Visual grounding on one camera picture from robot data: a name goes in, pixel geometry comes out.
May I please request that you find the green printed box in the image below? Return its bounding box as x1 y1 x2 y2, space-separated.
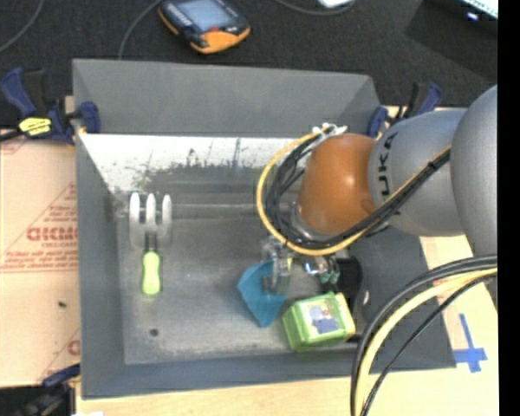
281 291 357 354

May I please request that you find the green-handled white garden fork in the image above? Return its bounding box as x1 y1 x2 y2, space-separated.
127 192 175 296

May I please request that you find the grey metal bin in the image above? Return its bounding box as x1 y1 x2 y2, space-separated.
71 57 458 398

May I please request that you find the brown cardboard board red print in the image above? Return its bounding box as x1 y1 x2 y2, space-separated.
0 95 82 390

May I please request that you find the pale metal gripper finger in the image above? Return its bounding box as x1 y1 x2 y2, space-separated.
276 249 291 297
262 245 279 295

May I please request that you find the blue wedge sponge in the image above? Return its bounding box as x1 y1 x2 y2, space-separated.
236 261 289 329

